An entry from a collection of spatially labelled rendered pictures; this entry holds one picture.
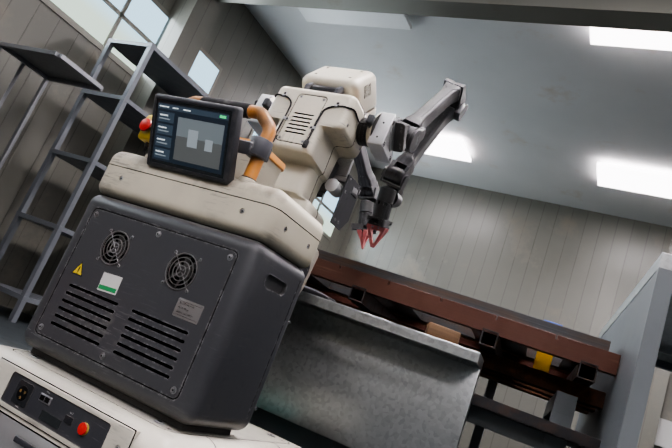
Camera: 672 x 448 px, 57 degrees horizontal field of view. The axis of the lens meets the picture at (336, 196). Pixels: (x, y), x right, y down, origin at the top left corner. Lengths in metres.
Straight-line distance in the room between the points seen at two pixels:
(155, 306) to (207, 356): 0.18
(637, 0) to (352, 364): 3.49
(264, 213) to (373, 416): 0.88
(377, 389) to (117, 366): 0.87
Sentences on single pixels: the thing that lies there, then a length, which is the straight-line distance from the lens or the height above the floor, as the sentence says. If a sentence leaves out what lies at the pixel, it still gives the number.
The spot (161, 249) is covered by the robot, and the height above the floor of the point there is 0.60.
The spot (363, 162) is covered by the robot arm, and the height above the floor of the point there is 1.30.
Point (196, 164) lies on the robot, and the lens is 1.45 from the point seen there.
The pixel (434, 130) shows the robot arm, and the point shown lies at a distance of 2.17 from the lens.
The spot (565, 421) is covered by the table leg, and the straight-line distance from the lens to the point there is 2.04.
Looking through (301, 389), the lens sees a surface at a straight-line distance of 2.05.
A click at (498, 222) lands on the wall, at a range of 9.50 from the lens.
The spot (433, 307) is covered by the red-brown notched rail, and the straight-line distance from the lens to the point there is 2.03.
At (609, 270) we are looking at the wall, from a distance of 9.17.
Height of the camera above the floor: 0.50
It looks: 15 degrees up
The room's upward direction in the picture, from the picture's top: 21 degrees clockwise
